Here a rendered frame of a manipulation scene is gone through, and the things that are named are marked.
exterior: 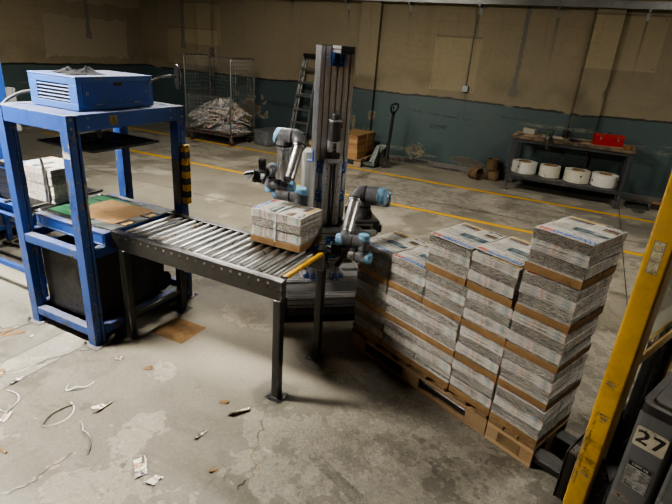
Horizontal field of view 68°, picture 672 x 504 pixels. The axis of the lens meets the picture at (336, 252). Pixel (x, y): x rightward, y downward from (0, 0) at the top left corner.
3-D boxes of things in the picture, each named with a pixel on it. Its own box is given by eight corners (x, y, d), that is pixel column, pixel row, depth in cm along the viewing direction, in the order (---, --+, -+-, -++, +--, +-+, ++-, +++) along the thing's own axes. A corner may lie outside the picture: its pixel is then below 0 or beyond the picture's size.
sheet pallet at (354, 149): (377, 160, 985) (380, 131, 964) (359, 167, 916) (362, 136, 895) (324, 151, 1033) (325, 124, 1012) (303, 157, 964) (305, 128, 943)
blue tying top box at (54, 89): (154, 105, 351) (152, 75, 343) (79, 111, 301) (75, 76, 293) (109, 98, 369) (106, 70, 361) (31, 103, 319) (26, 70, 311)
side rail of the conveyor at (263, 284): (286, 298, 281) (286, 279, 277) (280, 302, 277) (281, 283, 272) (118, 245, 335) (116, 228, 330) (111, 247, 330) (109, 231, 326)
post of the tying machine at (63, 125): (107, 342, 347) (79, 115, 288) (96, 348, 340) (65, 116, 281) (98, 338, 351) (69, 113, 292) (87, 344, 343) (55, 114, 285)
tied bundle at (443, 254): (461, 256, 320) (467, 222, 311) (501, 272, 300) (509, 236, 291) (424, 269, 296) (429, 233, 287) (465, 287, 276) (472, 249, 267)
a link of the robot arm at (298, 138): (312, 136, 359) (295, 196, 343) (298, 134, 361) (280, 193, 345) (309, 126, 348) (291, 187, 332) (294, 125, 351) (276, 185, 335)
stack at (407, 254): (386, 328, 390) (398, 229, 358) (519, 410, 309) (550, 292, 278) (349, 344, 366) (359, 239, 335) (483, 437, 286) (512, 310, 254)
